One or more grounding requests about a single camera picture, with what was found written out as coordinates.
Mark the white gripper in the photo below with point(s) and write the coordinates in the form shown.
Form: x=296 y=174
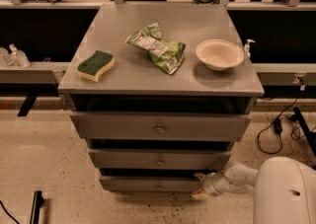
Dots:
x=209 y=185

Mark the grey bottom drawer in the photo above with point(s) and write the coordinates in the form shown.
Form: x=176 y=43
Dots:
x=153 y=184

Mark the grey drawer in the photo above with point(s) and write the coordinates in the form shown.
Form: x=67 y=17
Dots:
x=153 y=184
x=161 y=126
x=158 y=159

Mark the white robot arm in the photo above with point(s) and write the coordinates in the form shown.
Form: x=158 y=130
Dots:
x=284 y=189

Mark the grey middle drawer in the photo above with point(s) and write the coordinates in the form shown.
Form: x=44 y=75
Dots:
x=158 y=159

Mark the grey drawer cabinet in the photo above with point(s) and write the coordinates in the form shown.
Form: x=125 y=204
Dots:
x=136 y=84

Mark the grey top drawer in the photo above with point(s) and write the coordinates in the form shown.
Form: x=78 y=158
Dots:
x=161 y=126

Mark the black stand leg right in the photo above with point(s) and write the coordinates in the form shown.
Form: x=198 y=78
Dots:
x=310 y=136

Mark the white bowl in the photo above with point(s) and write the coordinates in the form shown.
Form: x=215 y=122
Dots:
x=219 y=54

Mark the green crumpled chip bag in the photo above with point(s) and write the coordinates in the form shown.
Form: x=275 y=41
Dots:
x=167 y=55

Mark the white pump bottle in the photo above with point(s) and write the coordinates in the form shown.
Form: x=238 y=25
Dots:
x=247 y=47

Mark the green yellow sponge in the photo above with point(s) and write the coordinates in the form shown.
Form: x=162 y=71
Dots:
x=96 y=65

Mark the black stand foot left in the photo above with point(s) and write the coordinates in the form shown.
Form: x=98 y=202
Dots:
x=38 y=201

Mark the clear sanitizer bottle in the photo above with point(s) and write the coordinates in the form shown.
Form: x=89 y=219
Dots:
x=19 y=57

